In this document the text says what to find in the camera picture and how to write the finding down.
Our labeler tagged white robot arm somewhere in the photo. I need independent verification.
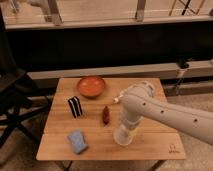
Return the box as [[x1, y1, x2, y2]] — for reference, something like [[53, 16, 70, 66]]
[[114, 81, 213, 146]]

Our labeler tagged black and white striped eraser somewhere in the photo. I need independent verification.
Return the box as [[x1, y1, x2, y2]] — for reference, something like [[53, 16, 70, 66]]
[[68, 96, 83, 118]]

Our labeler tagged orange bowl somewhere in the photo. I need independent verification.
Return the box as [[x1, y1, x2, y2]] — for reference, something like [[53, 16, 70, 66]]
[[77, 76, 106, 98]]

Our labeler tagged dark red chili pepper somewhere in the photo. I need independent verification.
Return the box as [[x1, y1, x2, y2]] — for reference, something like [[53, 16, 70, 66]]
[[102, 106, 110, 125]]

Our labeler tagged wooden folding table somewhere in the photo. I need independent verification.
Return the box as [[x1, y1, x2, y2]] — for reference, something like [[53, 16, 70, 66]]
[[36, 78, 186, 161]]

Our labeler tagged blue sponge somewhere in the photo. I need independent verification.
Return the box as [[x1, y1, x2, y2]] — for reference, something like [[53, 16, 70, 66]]
[[68, 130, 88, 154]]

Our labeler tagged black chair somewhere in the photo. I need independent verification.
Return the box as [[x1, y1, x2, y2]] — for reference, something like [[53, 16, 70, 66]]
[[0, 8, 51, 148]]

